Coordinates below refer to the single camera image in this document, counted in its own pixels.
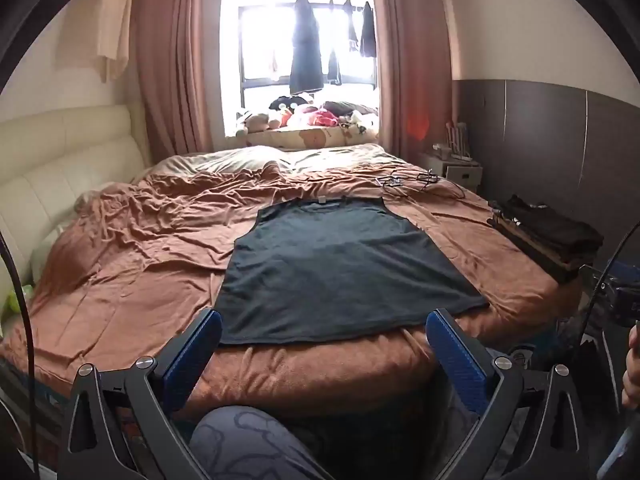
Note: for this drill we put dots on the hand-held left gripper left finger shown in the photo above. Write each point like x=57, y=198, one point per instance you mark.
x=192, y=355

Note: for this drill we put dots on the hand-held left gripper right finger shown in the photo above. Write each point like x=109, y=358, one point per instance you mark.
x=457, y=355

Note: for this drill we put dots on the dark grey sleeveless top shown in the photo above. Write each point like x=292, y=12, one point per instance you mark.
x=340, y=270

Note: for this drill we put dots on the stack of folded clothes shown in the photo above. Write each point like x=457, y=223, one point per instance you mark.
x=550, y=235

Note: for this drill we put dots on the person's right hand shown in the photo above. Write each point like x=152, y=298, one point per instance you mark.
x=632, y=370

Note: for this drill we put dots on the person's patterned grey trousers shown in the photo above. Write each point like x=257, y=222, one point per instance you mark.
x=250, y=445

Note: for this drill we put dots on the cream nightstand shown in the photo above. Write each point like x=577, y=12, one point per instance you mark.
x=462, y=172

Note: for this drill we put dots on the green object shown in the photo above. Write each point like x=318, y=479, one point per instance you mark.
x=17, y=300

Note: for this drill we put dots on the striped bag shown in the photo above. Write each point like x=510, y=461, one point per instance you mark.
x=457, y=140

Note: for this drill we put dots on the cream padded headboard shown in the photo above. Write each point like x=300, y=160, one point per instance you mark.
x=65, y=160

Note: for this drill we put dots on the patterned window seat cushion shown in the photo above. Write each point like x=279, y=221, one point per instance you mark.
x=300, y=137

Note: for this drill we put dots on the pile of plush toys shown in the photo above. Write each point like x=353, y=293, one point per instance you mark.
x=310, y=115

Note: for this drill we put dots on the small dark hanging garment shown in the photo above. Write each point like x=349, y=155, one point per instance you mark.
x=333, y=67

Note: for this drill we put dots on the long dark hanging garment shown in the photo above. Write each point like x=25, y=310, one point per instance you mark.
x=306, y=55

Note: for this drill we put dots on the window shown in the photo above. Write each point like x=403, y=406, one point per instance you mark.
x=270, y=35

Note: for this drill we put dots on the cream hanging cloth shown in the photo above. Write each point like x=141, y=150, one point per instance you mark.
x=112, y=25

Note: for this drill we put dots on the black rectangular frame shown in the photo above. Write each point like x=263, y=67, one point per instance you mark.
x=429, y=177
x=391, y=183

